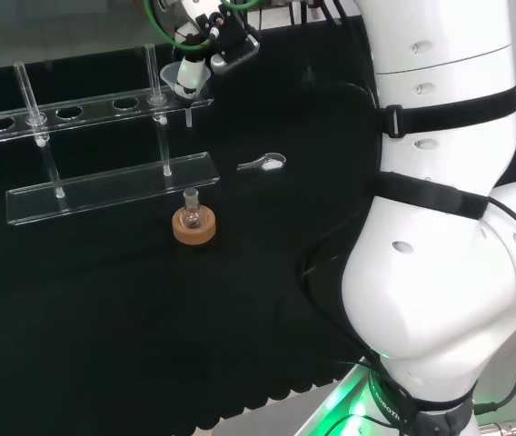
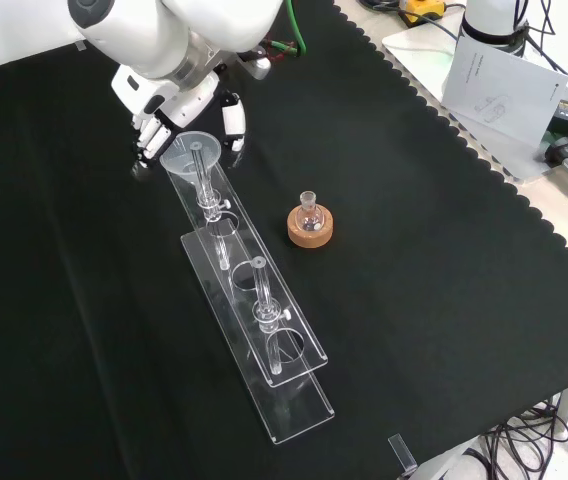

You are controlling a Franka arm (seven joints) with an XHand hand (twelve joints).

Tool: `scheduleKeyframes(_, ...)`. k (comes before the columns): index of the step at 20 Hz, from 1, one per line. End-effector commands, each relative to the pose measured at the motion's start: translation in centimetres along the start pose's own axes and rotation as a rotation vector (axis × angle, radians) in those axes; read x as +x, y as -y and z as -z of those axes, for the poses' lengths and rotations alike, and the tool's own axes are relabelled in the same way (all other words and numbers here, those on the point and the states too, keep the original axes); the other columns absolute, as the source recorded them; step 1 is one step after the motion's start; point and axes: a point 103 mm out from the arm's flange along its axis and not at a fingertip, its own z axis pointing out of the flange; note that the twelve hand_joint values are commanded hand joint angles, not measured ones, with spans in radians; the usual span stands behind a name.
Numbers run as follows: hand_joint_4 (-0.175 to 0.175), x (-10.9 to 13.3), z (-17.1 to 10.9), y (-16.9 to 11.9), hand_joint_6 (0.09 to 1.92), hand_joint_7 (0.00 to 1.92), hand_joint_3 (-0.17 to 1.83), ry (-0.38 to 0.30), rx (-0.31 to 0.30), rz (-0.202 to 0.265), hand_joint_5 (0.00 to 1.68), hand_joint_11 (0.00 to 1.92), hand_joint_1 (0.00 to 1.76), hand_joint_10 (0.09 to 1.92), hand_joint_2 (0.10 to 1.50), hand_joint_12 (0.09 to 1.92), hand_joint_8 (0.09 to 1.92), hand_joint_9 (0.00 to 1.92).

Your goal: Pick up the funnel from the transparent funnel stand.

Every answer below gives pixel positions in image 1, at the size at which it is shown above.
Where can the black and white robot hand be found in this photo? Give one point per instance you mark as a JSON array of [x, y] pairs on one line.
[[221, 32]]

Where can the translucent plastic funnel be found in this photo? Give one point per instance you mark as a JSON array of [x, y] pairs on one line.
[[188, 117]]

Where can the clear weighing funnel with powder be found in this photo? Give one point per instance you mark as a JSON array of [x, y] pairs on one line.
[[270, 163]]

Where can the clear acrylic funnel stand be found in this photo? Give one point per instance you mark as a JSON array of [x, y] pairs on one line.
[[103, 188]]

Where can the black tripod pole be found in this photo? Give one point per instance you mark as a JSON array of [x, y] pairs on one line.
[[304, 11]]

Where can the small round-bottom glass flask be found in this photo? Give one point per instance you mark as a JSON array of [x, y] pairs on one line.
[[191, 217]]

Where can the black bench cloth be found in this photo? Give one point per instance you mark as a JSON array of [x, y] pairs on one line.
[[149, 318]]

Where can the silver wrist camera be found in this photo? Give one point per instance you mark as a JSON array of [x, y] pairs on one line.
[[236, 56]]

